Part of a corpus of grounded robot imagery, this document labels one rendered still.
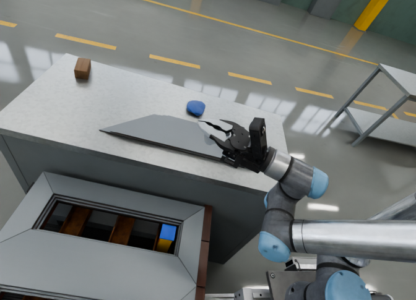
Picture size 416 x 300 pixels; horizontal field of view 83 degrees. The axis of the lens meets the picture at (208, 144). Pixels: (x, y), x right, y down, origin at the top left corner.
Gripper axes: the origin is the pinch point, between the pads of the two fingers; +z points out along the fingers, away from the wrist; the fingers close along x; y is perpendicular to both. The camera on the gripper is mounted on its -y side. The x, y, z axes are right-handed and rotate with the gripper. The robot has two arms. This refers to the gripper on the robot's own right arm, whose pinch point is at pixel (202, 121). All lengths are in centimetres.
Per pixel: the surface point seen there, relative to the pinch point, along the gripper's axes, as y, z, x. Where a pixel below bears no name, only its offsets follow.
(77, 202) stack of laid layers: 60, 38, -20
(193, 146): 41.5, 4.9, 20.3
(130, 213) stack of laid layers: 61, 16, -14
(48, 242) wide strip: 55, 34, -38
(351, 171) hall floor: 174, -166, 189
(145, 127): 41, 28, 17
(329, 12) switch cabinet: 252, -116, 921
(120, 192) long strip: 59, 25, -8
